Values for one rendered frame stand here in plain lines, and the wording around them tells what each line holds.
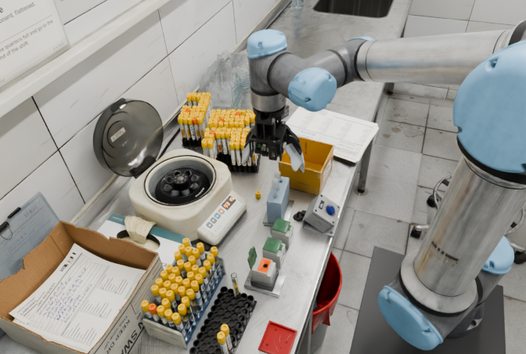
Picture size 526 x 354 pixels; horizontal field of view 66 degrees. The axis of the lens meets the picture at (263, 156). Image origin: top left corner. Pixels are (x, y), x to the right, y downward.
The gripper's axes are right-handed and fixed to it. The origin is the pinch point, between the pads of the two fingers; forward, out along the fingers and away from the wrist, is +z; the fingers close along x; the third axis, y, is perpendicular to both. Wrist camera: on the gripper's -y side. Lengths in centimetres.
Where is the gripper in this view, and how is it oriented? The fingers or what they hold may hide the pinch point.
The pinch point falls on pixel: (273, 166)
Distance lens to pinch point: 101.2
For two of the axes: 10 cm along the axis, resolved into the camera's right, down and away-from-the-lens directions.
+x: 9.7, 1.3, -2.1
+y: -2.4, 6.5, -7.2
